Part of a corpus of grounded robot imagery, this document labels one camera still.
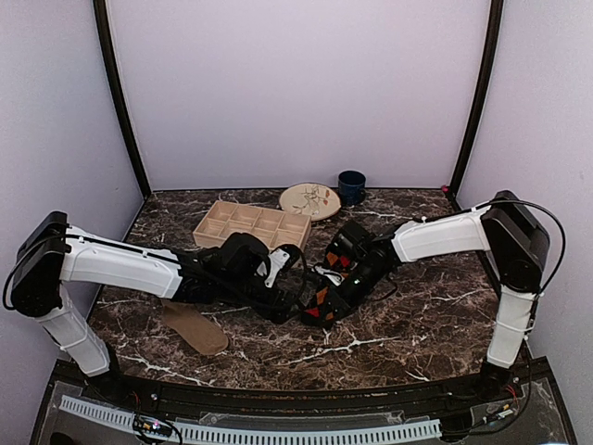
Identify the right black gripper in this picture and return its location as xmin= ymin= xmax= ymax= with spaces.
xmin=319 ymin=261 xmax=388 ymax=325

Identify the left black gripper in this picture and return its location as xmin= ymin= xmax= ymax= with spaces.
xmin=219 ymin=276 xmax=306 ymax=325

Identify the argyle black red orange sock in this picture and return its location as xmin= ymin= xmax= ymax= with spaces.
xmin=300 ymin=252 xmax=371 ymax=328

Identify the wooden compartment tray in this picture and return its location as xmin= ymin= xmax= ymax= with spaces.
xmin=193 ymin=200 xmax=311 ymax=251

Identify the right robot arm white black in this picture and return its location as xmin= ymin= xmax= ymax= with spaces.
xmin=302 ymin=190 xmax=552 ymax=402

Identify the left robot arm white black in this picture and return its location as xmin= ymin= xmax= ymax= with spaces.
xmin=1 ymin=211 xmax=304 ymax=404

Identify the plain brown sock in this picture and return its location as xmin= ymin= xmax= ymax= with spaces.
xmin=161 ymin=299 xmax=229 ymax=356

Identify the dark blue mug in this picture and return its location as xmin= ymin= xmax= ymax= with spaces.
xmin=338 ymin=171 xmax=366 ymax=207

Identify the cream floral ceramic plate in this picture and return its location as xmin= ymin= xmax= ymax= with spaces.
xmin=279 ymin=183 xmax=341 ymax=222

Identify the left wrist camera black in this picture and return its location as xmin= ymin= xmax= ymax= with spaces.
xmin=219 ymin=233 xmax=271 ymax=280

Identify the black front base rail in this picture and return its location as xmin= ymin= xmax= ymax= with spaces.
xmin=83 ymin=375 xmax=523 ymax=417

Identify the white slotted cable duct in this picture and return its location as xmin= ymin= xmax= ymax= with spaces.
xmin=58 ymin=396 xmax=442 ymax=444

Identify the right black frame post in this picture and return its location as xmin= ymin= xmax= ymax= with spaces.
xmin=448 ymin=0 xmax=504 ymax=198

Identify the black frame post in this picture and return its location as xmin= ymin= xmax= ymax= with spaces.
xmin=93 ymin=0 xmax=152 ymax=200
xmin=448 ymin=0 xmax=504 ymax=198

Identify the left black frame post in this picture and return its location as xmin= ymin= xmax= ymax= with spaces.
xmin=93 ymin=0 xmax=152 ymax=200

